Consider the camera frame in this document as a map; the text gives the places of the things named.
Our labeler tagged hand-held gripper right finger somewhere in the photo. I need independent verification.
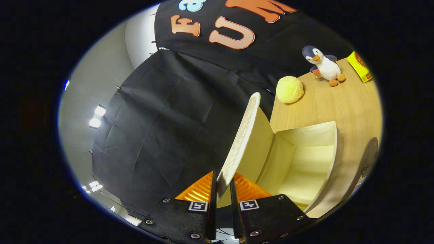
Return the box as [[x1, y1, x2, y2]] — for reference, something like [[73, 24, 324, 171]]
[[229, 172, 316, 244]]

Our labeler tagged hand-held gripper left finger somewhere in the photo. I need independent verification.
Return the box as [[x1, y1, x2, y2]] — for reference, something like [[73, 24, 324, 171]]
[[138, 170, 217, 244]]

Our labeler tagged cream fabric storage box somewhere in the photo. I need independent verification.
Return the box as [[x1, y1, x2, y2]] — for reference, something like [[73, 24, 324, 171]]
[[216, 92, 343, 219]]

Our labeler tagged brown fuzzy shoe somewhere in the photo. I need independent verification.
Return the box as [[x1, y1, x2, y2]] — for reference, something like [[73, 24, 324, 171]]
[[359, 137, 379, 178]]

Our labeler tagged ceiling light panel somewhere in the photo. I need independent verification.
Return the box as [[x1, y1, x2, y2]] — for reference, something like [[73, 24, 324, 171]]
[[81, 181, 104, 194], [89, 105, 106, 129]]

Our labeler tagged yellow round plush bun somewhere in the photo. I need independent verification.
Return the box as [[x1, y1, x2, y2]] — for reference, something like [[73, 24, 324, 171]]
[[276, 76, 304, 104]]

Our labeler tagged row of black cloth clips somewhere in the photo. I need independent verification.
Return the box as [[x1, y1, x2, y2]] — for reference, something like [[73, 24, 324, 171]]
[[89, 12, 160, 180]]

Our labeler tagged penguin plush toy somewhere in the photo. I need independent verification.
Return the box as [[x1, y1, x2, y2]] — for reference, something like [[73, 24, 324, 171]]
[[302, 45, 346, 87]]

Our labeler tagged yellow book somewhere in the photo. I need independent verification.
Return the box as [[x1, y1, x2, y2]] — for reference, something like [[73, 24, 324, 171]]
[[347, 51, 373, 83]]

